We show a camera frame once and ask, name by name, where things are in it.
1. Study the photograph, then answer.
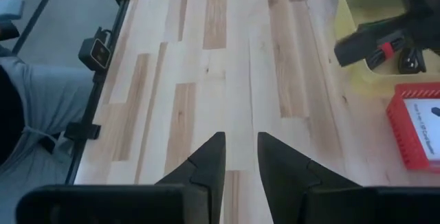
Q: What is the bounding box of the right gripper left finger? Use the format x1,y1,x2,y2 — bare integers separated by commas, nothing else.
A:
154,131,227,224

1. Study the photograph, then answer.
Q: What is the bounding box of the black cable bundle red strap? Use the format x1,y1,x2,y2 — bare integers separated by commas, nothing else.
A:
364,36,428,76

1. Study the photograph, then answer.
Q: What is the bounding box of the gray chair armrest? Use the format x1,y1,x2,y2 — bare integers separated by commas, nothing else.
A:
0,0,25,42

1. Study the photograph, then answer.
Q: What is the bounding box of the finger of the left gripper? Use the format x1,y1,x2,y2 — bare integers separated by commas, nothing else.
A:
333,14,407,68

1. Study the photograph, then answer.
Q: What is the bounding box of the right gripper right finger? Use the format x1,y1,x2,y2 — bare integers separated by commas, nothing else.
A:
257,131,362,224

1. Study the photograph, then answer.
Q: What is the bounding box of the white Acer card reader box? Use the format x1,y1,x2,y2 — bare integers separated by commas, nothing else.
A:
402,97,440,162

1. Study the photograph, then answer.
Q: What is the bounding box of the red plastic basket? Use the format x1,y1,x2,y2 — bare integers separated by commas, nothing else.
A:
385,82,440,172

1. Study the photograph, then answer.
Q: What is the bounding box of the black table-level camera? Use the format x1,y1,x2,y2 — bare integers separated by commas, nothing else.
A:
78,27,113,74

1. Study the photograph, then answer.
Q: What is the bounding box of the person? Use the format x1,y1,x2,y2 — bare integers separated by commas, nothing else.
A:
0,44,96,224

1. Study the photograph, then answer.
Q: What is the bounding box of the black table frame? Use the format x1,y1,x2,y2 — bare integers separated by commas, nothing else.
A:
64,0,140,186

